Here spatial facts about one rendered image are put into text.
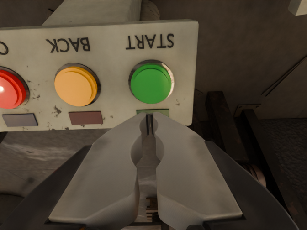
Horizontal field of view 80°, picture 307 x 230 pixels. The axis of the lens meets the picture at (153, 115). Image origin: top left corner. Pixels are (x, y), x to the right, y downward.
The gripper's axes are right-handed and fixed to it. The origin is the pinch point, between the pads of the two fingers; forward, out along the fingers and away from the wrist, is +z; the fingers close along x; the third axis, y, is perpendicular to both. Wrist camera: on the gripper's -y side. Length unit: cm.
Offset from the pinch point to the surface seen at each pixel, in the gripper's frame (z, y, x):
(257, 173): 37, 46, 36
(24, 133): 93, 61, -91
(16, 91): 5.8, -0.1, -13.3
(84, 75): 6.0, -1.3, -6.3
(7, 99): 5.8, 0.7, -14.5
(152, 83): 5.7, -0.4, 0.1
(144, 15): 53, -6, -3
